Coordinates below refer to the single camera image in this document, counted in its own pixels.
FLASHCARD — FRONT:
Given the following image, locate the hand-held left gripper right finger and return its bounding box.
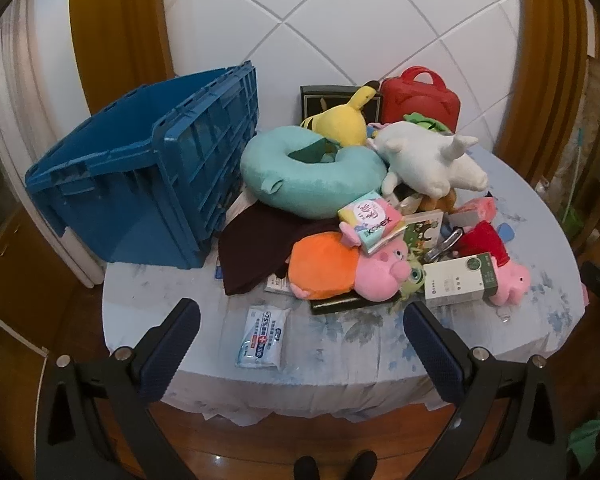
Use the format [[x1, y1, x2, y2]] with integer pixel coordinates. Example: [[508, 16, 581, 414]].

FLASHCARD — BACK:
[[402, 301, 571, 480]]

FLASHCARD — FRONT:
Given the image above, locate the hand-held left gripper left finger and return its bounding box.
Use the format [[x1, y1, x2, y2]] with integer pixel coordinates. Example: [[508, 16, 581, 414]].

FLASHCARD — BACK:
[[35, 298, 201, 480]]

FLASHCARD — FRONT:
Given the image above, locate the white blue wet wipe packet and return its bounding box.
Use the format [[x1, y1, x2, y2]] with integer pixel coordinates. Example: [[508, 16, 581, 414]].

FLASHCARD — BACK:
[[235, 305, 292, 370]]

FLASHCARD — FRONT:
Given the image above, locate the blue plastic crate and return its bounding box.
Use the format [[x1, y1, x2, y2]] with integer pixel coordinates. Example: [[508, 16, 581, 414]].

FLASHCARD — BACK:
[[24, 60, 259, 272]]

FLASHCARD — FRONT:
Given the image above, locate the white animal plush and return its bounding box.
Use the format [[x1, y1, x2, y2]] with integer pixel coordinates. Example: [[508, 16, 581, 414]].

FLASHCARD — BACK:
[[367, 121, 488, 198]]

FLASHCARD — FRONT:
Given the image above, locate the white and dark green box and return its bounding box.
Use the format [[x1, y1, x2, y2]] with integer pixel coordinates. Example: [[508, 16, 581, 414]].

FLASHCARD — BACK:
[[422, 254, 501, 308]]

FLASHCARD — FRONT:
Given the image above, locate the small green eyed plush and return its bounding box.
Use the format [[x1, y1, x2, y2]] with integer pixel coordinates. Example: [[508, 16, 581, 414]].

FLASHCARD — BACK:
[[395, 257, 428, 301]]

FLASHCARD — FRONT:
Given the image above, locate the metal clip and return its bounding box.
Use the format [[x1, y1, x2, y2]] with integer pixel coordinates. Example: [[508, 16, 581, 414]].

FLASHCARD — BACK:
[[425, 227, 463, 263]]

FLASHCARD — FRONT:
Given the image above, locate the green picture book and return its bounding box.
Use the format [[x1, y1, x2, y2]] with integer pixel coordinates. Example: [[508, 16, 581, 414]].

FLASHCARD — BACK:
[[400, 210, 446, 261]]

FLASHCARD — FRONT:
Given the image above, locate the red dress pink pig plush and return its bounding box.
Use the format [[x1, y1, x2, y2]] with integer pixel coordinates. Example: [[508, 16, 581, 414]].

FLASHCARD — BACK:
[[452, 220, 531, 307]]

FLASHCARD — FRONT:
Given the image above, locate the clear plastic wrapped bundle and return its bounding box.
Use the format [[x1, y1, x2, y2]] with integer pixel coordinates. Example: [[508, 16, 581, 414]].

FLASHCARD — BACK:
[[547, 57, 600, 226]]

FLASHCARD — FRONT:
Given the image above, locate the person's black shoe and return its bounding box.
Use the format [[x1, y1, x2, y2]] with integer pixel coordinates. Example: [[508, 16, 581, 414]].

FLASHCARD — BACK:
[[347, 451, 378, 480], [294, 455, 326, 480]]

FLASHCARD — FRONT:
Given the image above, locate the orange and pink pig plush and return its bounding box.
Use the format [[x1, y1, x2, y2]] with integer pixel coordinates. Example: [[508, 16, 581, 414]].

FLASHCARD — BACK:
[[286, 225, 411, 303]]

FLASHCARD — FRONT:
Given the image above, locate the dark maroon cloth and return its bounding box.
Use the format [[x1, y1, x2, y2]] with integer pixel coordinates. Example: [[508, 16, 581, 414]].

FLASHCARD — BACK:
[[219, 207, 341, 296]]

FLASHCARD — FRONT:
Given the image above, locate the pink tissue pack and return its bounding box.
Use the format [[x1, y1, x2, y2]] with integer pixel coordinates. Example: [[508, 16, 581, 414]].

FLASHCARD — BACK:
[[337, 195, 406, 253]]

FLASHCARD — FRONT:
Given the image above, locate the pink floral towel pack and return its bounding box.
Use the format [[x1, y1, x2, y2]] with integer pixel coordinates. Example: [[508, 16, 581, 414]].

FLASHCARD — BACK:
[[455, 196, 498, 223]]

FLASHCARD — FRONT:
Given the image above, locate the brown bear plush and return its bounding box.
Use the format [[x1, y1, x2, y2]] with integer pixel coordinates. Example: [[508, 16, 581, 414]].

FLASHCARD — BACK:
[[417, 187, 458, 213]]

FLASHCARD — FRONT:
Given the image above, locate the green cloth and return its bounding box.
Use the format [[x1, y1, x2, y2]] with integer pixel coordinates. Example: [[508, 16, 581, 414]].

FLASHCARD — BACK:
[[567, 417, 600, 466]]

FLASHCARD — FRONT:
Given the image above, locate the teal neck pillow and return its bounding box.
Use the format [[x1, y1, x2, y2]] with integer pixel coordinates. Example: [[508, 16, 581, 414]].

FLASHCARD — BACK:
[[240, 125, 388, 220]]

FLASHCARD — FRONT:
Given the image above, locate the green frog hat plush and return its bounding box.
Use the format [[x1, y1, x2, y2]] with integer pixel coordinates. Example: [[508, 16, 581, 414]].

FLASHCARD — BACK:
[[404, 112, 453, 133]]

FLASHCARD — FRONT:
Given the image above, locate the yellow mouse plush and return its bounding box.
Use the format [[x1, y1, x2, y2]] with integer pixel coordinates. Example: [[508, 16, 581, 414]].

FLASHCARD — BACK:
[[300, 80, 381, 148]]

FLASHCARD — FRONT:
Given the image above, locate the dark framed box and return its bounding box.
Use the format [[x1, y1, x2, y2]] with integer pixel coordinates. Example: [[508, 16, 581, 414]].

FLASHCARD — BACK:
[[300, 85, 382, 121]]

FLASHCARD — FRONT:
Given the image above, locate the white curtain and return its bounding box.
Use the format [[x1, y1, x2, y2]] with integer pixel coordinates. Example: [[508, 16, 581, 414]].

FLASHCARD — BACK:
[[0, 5, 106, 288]]

